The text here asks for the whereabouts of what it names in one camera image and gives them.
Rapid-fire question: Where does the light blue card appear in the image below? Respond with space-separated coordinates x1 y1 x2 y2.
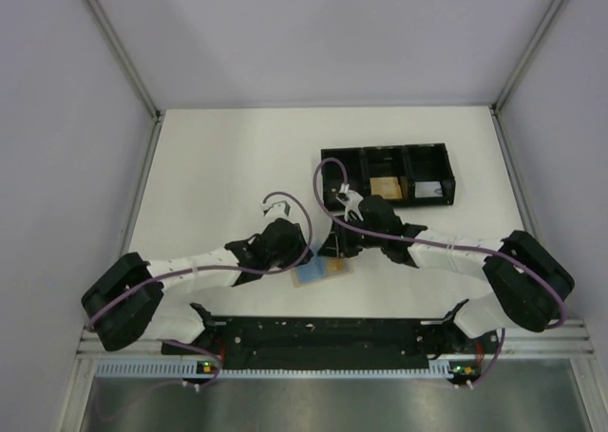
294 256 327 287

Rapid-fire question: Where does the gold cards stack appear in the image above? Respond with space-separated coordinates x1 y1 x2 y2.
370 177 403 200

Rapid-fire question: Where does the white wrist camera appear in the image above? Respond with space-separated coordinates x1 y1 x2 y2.
336 183 364 222
261 200 291 220

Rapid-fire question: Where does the black three-compartment tray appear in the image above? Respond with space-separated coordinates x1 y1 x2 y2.
321 143 456 212

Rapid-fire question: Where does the right aluminium frame post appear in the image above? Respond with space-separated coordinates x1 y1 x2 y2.
488 0 585 319

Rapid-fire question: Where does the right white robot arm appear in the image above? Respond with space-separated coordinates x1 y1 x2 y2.
321 190 575 352

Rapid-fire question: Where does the steel sheet front panel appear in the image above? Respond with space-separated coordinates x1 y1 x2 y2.
82 360 591 431

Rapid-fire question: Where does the grey slotted cable duct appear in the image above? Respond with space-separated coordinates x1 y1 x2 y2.
95 359 464 381

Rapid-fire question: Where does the aluminium front rail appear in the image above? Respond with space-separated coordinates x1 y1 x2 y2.
76 319 595 359

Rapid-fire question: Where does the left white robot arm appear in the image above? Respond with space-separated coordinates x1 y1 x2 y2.
81 217 313 354

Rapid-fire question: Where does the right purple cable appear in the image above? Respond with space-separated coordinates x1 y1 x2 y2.
313 159 569 388

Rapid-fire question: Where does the left aluminium frame post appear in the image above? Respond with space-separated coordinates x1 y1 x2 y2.
82 0 164 258

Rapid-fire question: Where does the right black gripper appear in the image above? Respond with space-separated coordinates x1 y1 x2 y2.
318 214 386 259

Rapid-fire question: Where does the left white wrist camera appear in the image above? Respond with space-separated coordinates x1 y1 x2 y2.
261 200 291 220

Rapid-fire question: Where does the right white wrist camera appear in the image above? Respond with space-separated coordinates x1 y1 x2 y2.
336 183 364 222

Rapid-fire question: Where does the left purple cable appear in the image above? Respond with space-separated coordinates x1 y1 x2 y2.
87 192 314 395

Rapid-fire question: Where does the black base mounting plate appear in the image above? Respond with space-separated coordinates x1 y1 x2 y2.
161 308 500 370

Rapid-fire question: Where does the purple cable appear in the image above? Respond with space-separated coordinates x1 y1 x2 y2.
313 159 569 388
87 192 314 395

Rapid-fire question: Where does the aluminium frame post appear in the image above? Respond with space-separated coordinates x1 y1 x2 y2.
82 0 164 258
488 0 585 319

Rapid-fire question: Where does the gold card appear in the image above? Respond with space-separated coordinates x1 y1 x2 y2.
325 258 351 277

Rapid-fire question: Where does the beige card holder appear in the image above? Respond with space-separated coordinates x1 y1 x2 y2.
292 256 353 288

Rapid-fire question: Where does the silver card in tray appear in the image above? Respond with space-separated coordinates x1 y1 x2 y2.
414 181 444 199

